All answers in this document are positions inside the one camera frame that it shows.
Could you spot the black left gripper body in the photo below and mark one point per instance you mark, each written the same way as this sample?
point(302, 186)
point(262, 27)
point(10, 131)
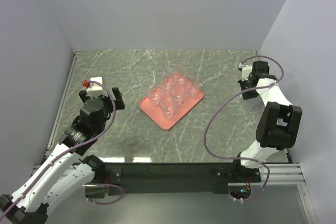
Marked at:
point(108, 105)

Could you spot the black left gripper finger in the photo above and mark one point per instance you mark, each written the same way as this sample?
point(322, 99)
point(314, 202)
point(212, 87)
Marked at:
point(83, 96)
point(119, 103)

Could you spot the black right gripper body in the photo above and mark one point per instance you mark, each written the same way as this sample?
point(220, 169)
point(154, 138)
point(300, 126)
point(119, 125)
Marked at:
point(249, 94)

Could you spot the clear faceted glass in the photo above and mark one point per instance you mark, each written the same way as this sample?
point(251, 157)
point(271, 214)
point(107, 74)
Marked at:
point(167, 106)
point(192, 85)
point(179, 74)
point(178, 94)
point(154, 95)
point(254, 104)
point(166, 85)

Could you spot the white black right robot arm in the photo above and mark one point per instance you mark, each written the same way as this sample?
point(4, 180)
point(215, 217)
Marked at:
point(279, 123)

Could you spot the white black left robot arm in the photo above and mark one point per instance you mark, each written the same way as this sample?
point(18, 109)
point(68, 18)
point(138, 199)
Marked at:
point(67, 168)

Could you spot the pink plastic tray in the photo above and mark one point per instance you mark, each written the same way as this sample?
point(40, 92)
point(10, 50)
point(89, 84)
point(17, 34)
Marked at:
point(154, 112)

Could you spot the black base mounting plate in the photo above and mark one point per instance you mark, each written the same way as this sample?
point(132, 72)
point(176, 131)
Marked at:
point(141, 178)

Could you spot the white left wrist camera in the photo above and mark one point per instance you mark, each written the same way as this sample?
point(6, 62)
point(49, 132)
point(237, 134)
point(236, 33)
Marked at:
point(93, 90)

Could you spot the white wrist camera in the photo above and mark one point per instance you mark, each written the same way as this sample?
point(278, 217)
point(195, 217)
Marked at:
point(245, 71)
point(93, 90)

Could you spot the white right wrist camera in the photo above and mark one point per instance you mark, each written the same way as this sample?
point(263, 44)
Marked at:
point(245, 71)

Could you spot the aluminium front frame rail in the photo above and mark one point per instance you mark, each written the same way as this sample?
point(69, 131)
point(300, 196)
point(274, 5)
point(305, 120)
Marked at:
point(286, 197)

